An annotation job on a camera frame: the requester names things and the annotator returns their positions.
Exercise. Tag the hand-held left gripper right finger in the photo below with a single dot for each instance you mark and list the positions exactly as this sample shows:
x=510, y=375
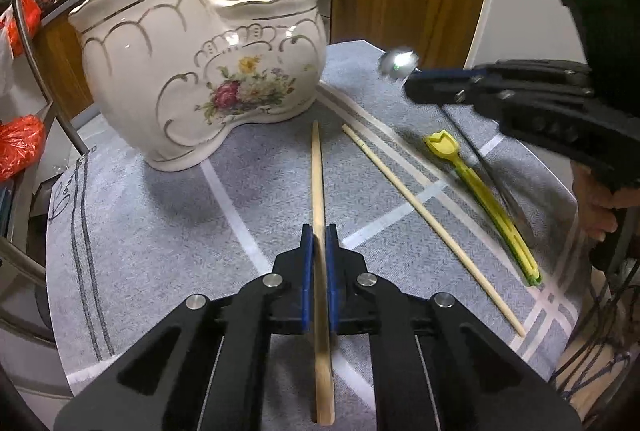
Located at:
x=332, y=271

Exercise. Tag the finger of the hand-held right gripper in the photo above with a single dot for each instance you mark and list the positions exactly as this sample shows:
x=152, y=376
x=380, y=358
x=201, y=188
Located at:
x=445, y=92
x=530, y=73

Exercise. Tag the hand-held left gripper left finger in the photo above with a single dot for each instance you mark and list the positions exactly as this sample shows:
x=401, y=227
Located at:
x=307, y=271

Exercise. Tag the yellow tulip plastic utensil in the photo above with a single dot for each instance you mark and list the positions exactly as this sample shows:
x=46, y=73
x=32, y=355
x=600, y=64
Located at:
x=442, y=143

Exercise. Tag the silver metal spoon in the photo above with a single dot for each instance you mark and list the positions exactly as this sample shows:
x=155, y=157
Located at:
x=397, y=61

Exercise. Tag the wooden chopstick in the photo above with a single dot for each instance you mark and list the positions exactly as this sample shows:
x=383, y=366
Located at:
x=316, y=171
x=425, y=216

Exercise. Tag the white floral ceramic utensil holder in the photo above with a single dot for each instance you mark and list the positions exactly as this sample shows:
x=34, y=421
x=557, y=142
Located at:
x=140, y=86

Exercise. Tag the person's right hand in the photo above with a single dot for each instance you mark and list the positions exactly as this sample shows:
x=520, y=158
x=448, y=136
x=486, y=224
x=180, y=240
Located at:
x=597, y=206

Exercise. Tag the grey striped table cloth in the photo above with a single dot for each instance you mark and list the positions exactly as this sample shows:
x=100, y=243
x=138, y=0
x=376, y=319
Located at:
x=150, y=236

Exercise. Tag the stainless steel shelf rack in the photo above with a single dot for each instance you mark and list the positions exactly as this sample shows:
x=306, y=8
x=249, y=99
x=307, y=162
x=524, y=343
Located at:
x=30, y=61

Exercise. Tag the hanging orange plastic bag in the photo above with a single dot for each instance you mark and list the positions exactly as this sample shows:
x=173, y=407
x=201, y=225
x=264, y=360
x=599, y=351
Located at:
x=22, y=18

